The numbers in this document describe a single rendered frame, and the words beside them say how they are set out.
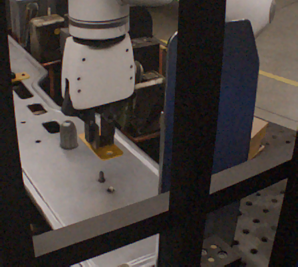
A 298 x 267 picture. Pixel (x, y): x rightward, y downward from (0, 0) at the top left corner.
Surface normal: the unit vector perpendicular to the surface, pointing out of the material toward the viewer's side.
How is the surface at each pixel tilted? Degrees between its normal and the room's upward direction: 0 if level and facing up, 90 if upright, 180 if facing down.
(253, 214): 0
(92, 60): 91
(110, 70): 91
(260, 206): 0
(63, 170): 0
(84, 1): 90
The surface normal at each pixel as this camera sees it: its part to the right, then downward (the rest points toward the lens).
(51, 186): 0.03, -0.88
